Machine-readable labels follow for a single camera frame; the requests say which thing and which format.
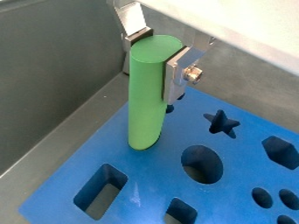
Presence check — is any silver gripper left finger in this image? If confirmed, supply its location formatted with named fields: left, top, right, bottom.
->
left=106, top=0, right=153, bottom=74

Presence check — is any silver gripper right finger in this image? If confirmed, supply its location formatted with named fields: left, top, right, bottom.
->
left=162, top=31, right=213, bottom=105

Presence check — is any green oval peg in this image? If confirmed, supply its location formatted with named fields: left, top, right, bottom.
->
left=128, top=35, right=182, bottom=150

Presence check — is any blue shape sorting board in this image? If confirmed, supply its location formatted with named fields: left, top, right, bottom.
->
left=18, top=89, right=299, bottom=224

